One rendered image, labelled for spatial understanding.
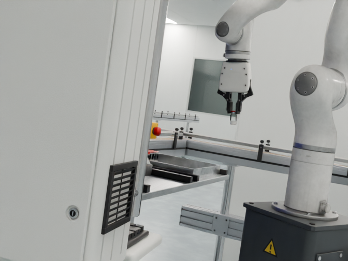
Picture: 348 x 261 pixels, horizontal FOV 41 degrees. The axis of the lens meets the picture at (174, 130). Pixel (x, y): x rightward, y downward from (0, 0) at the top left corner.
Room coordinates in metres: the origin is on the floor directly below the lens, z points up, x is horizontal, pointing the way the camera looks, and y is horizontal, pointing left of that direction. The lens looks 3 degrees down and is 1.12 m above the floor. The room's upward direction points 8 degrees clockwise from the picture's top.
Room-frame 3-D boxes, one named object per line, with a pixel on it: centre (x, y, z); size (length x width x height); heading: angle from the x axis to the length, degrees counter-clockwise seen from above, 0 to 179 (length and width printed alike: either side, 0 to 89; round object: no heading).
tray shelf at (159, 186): (1.62, 0.13, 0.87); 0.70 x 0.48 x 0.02; 155
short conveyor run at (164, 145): (2.40, 0.12, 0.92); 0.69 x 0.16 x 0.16; 155
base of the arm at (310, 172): (1.37, -0.41, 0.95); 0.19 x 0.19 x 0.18
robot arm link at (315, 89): (1.34, -0.39, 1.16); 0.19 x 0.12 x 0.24; 140
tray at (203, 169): (1.75, 0.01, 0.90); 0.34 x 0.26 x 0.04; 64
